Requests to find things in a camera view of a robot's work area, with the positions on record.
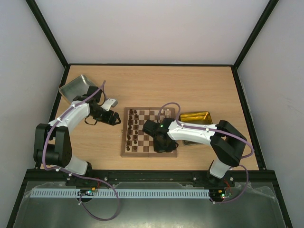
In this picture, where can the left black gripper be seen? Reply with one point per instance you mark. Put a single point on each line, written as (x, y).
(112, 122)

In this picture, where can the black aluminium frame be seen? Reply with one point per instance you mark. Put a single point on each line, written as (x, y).
(262, 39)

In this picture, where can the gold tin with pieces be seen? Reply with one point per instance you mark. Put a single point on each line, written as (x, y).
(203, 118)

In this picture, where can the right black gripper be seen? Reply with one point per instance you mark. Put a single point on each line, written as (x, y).
(149, 126)

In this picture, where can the white slotted cable duct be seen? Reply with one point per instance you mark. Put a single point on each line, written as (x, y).
(121, 193)

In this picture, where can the silver metal tin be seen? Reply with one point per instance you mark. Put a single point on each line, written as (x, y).
(76, 87)

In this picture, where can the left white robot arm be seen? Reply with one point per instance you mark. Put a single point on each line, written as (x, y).
(52, 145)

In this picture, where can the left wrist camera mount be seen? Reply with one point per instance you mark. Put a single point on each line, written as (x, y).
(109, 103)

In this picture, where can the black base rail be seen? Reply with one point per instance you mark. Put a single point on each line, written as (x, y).
(195, 178)

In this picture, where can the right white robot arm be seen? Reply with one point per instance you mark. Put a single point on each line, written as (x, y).
(226, 141)

